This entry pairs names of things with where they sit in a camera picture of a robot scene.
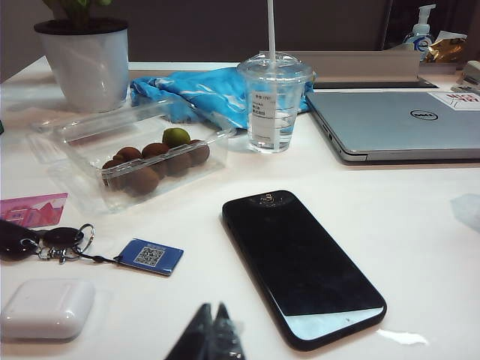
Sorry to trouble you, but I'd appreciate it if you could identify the white earbuds case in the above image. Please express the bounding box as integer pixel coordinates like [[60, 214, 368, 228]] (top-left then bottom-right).
[[0, 278, 96, 342]]

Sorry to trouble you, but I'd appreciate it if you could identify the gold snack bag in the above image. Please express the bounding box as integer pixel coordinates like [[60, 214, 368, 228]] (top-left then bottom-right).
[[423, 31, 470, 63]]

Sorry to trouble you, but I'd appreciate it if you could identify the brown kiwi fruit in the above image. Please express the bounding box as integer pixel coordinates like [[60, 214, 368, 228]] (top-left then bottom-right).
[[141, 142, 170, 159], [121, 166, 161, 198], [189, 139, 212, 167], [166, 151, 194, 177], [101, 159, 125, 188], [114, 146, 144, 163]]

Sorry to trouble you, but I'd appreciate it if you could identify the green kiwi fruit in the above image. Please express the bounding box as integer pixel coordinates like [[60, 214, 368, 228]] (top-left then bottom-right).
[[161, 127, 192, 149]]

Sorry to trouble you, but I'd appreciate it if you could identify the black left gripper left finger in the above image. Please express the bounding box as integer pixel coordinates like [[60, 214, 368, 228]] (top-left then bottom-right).
[[172, 302, 213, 360]]

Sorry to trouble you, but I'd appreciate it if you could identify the metal key ring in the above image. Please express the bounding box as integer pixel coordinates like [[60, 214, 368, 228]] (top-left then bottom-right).
[[76, 223, 96, 253]]

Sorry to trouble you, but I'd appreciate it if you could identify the clear plastic fruit box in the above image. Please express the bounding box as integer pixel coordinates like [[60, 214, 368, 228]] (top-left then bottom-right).
[[28, 97, 236, 215]]

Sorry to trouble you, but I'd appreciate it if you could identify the black car key fob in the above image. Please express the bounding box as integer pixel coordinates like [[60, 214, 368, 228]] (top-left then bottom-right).
[[0, 218, 40, 262]]

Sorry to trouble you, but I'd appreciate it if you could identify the silver Dell laptop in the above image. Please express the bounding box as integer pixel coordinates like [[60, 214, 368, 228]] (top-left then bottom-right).
[[305, 91, 480, 166]]

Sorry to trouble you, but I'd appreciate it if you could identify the brown desk divider panel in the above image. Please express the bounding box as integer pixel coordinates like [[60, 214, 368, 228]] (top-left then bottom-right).
[[0, 0, 393, 86]]

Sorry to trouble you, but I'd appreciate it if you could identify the white plant pot black rim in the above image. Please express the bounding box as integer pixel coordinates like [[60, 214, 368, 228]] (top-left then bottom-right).
[[33, 18, 131, 114]]

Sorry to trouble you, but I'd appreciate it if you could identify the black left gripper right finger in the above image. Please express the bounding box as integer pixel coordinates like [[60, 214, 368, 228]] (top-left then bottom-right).
[[208, 301, 247, 360]]

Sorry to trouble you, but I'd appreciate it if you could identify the pink card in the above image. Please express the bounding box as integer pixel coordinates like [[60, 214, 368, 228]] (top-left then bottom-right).
[[0, 192, 70, 230]]

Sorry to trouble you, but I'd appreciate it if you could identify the clear plastic cup with lid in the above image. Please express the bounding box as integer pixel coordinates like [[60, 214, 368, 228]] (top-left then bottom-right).
[[235, 52, 315, 155]]

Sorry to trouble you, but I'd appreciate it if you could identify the green leafy plant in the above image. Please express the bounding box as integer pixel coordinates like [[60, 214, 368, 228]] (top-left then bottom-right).
[[40, 0, 125, 32]]

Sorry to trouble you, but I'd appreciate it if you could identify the black smartphone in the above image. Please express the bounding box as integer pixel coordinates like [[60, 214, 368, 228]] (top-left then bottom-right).
[[221, 190, 388, 352]]

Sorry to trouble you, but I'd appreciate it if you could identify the grey stapler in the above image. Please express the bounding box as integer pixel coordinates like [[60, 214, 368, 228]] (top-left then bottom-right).
[[454, 59, 480, 92]]

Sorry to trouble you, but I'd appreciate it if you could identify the blue QR code tag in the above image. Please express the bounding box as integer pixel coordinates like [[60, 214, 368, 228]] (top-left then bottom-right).
[[118, 238, 185, 279]]

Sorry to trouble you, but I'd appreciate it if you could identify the hand sanitizer pump bottle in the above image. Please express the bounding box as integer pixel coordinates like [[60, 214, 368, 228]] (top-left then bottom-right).
[[402, 4, 437, 63]]

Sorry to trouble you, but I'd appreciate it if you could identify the small black oval fob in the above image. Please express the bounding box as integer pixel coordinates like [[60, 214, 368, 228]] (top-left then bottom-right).
[[40, 227, 84, 247]]

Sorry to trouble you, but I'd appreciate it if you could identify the white drinking straw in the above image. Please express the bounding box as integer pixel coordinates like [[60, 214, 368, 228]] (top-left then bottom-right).
[[266, 0, 281, 149]]

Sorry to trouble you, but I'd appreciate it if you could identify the blue snack bag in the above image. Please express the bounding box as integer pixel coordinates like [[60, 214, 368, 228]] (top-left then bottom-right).
[[129, 68, 316, 131]]

